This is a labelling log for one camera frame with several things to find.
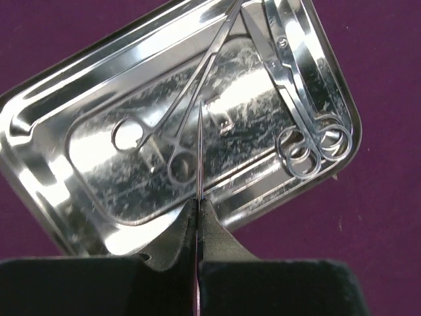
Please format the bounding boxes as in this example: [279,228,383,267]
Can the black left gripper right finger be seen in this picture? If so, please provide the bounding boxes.
[198,199,263,315]

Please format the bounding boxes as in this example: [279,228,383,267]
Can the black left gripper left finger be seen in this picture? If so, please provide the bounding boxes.
[137,199,197,315]

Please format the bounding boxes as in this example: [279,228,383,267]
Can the thin steel forceps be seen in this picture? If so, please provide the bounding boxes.
[196,100,205,316]

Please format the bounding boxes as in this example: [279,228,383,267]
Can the steel hemostat clamp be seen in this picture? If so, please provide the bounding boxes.
[111,1,243,186]

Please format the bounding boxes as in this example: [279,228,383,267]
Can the purple surgical cloth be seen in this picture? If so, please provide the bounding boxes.
[1,0,420,315]

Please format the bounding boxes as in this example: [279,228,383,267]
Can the steel scissors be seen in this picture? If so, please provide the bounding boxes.
[241,7,322,180]
[263,1,353,161]

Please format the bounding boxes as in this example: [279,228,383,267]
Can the steel instrument tray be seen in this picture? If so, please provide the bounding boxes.
[1,1,362,255]

